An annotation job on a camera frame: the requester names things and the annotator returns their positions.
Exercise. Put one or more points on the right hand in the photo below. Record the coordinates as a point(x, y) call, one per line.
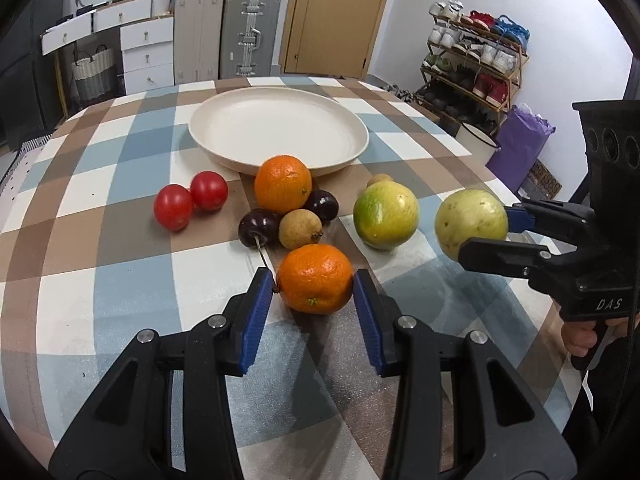
point(579, 337)

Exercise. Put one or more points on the white drawer desk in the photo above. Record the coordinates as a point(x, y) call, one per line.
point(146, 39)

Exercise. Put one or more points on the red tomato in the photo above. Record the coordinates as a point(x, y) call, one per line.
point(209, 191)
point(173, 207)

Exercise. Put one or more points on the white enamel bucket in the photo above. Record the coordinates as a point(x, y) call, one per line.
point(478, 143)

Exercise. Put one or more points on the orange mandarin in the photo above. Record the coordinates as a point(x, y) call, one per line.
point(315, 279)
point(283, 183)

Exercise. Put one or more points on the beige suitcase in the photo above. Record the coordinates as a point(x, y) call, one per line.
point(197, 28)

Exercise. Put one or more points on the purple bag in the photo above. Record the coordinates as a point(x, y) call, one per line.
point(521, 139)

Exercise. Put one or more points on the small brown longan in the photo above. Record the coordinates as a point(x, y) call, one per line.
point(377, 178)

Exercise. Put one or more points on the silver aluminium suitcase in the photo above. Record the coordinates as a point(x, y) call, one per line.
point(248, 35)

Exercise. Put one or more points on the cream round plate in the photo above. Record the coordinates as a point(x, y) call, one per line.
point(240, 129)

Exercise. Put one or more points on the dark cherry with stem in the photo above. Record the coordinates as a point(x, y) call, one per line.
point(258, 229)

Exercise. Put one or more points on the dark cherry without stem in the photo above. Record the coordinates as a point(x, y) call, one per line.
point(323, 204)

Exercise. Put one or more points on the green yellow passion fruit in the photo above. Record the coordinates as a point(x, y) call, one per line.
point(386, 214)

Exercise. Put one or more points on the large brown longan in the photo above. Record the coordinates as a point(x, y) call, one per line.
point(298, 228)

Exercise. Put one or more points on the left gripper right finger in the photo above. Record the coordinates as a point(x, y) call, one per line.
point(462, 410)

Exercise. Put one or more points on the wooden shoe rack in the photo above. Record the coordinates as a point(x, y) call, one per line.
point(472, 67)

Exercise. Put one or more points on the woven laundry basket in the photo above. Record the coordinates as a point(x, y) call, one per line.
point(95, 76)

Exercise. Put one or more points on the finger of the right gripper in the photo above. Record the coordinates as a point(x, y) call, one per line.
point(557, 220)
point(508, 259)

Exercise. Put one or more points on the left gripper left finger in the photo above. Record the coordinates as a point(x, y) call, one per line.
point(161, 410)

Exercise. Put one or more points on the wooden door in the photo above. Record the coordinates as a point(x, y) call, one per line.
point(330, 37)

